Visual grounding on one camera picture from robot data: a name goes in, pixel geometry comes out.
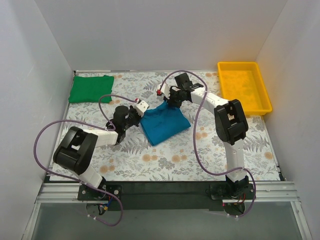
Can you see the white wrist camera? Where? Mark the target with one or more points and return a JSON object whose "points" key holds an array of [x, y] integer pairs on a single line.
{"points": [[163, 90], [141, 107]]}

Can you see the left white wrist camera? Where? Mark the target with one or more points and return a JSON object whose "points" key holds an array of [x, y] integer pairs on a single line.
{"points": [[141, 107]]}

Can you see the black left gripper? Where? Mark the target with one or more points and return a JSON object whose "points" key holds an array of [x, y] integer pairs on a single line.
{"points": [[135, 117]]}

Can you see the folded green t shirt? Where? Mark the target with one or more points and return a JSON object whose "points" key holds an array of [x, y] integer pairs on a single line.
{"points": [[90, 89]]}

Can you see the blue t shirt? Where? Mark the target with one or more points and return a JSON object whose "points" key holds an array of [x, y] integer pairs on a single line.
{"points": [[163, 122]]}

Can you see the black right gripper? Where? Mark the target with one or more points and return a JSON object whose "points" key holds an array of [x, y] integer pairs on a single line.
{"points": [[173, 99]]}

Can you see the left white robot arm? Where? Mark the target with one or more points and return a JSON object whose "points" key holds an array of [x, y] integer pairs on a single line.
{"points": [[76, 149]]}

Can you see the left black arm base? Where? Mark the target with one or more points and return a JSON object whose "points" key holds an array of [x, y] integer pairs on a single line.
{"points": [[86, 193]]}

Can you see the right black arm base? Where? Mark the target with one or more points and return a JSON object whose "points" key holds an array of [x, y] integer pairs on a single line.
{"points": [[229, 190]]}

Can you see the floral patterned table mat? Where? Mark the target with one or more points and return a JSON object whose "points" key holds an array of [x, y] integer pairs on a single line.
{"points": [[196, 154]]}

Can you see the aluminium frame rail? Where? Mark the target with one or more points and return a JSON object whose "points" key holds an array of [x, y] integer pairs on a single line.
{"points": [[169, 211]]}

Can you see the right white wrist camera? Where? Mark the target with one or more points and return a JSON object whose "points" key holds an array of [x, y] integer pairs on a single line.
{"points": [[163, 90]]}

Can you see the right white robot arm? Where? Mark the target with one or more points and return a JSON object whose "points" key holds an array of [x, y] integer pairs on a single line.
{"points": [[230, 123]]}

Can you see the yellow plastic bin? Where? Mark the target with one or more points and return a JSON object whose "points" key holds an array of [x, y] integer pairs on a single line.
{"points": [[242, 80]]}

